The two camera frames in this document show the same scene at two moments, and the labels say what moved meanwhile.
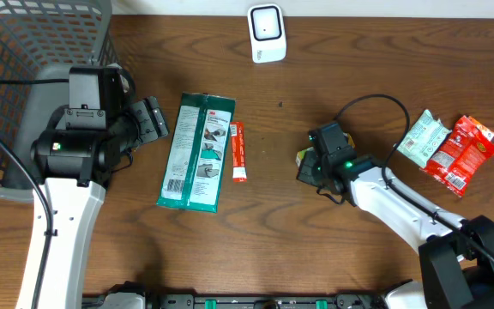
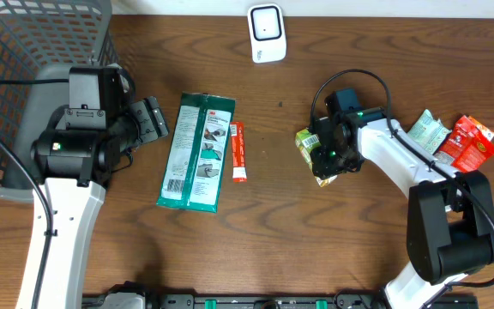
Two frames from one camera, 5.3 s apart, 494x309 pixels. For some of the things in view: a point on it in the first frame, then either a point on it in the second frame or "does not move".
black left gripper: (155, 125) does not move
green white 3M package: (197, 157) does not move
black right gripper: (304, 173) → (323, 167)
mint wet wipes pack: (423, 139) does not move
